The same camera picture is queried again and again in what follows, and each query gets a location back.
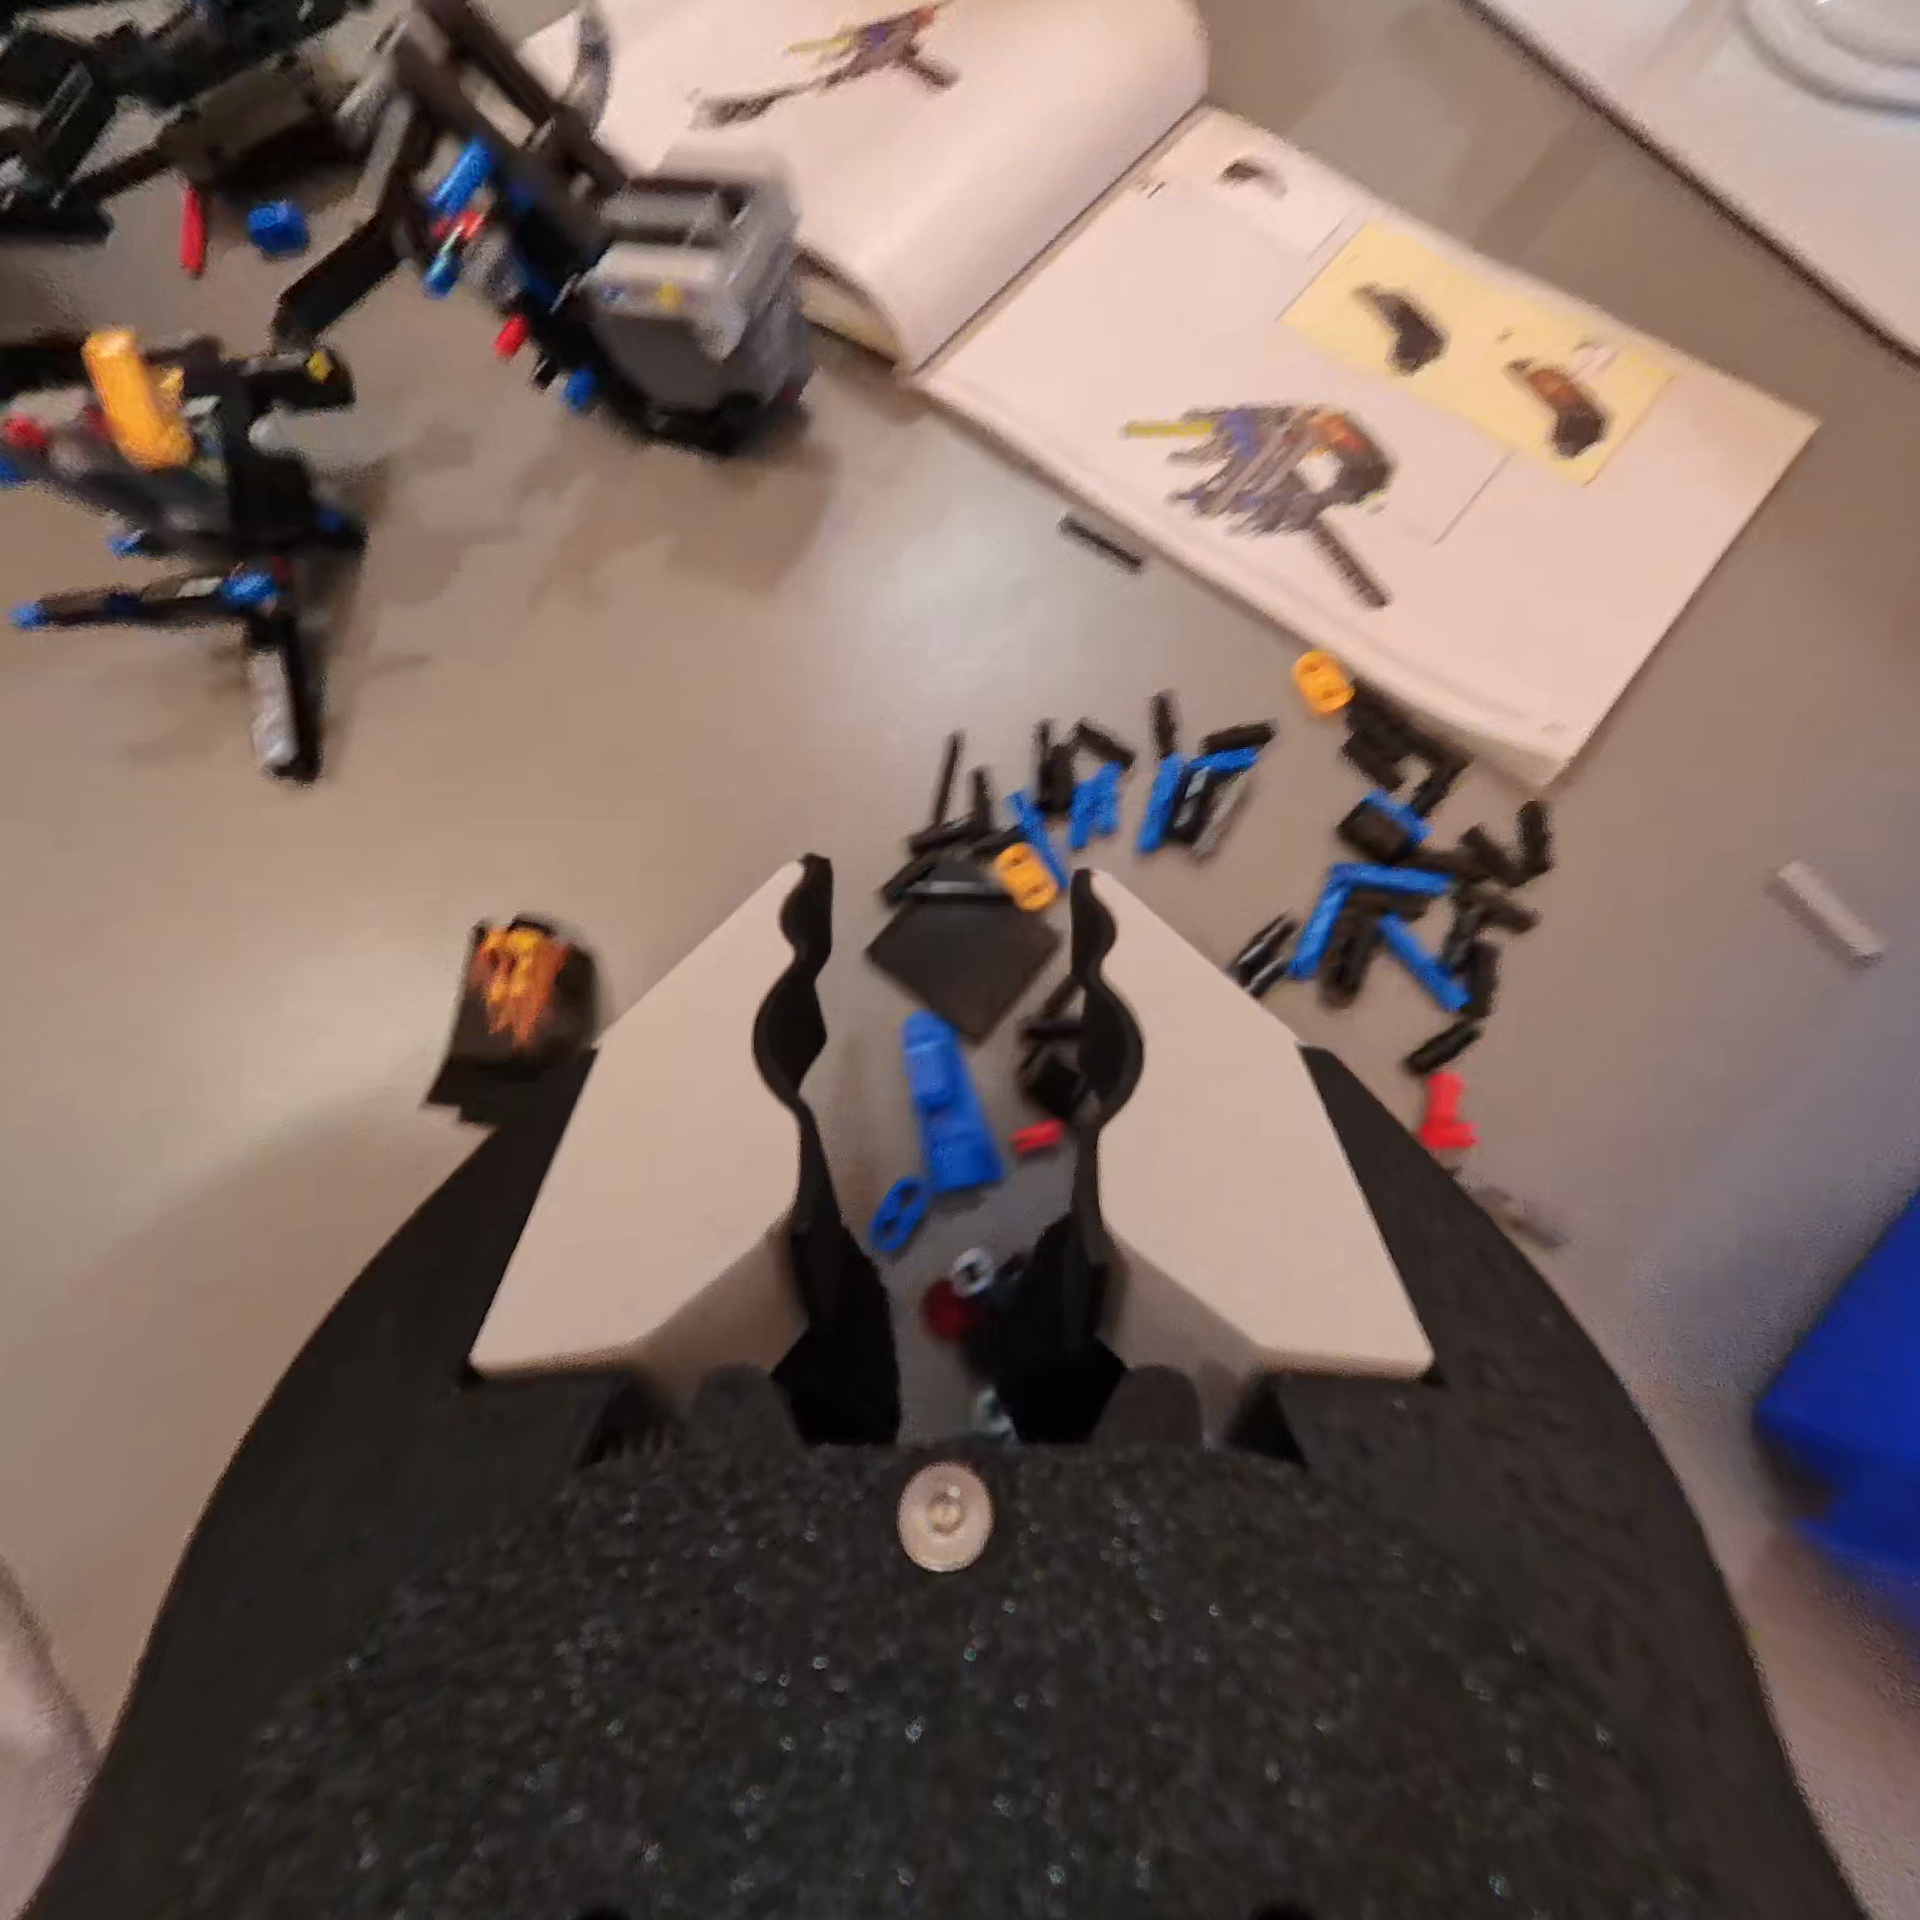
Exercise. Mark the grey lego pin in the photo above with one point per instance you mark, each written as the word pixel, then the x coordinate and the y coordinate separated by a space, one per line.
pixel 1827 911

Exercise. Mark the black square lego plate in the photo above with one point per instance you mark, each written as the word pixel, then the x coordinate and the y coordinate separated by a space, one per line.
pixel 960 955

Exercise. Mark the small blue lego connector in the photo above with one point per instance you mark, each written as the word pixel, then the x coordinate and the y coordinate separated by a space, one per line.
pixel 280 227

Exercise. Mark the black lego axle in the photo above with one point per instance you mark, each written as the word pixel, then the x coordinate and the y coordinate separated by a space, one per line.
pixel 1103 542

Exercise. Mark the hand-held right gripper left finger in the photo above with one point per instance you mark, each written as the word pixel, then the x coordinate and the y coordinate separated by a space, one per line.
pixel 661 1201

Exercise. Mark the blue plastic bin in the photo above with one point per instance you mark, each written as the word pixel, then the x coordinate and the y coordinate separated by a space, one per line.
pixel 1851 1424

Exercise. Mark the red lego connector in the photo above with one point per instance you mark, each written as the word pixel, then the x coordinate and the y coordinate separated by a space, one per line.
pixel 1445 1114

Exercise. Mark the long blue lego piece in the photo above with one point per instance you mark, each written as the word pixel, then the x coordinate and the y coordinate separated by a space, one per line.
pixel 949 1102

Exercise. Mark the pile of small lego pieces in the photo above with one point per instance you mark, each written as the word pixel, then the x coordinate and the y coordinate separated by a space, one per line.
pixel 1395 884

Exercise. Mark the red round lego piece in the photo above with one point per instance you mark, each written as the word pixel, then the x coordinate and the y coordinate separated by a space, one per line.
pixel 944 1308

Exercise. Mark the black lego piece orange print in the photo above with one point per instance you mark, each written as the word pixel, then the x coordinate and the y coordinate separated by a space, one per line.
pixel 511 996

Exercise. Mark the black lego assembly yellow part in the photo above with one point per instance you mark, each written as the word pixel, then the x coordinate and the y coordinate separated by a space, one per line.
pixel 225 481

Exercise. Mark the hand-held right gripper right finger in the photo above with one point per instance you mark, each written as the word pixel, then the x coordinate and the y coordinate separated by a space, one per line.
pixel 1245 1201

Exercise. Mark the red lego pin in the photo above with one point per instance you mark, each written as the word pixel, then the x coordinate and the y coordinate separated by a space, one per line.
pixel 194 234

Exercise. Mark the grey black lego assembly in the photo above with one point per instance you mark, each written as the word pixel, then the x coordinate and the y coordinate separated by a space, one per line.
pixel 691 283

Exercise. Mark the open lego instruction booklet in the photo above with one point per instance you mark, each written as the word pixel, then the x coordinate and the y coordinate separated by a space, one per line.
pixel 1080 299

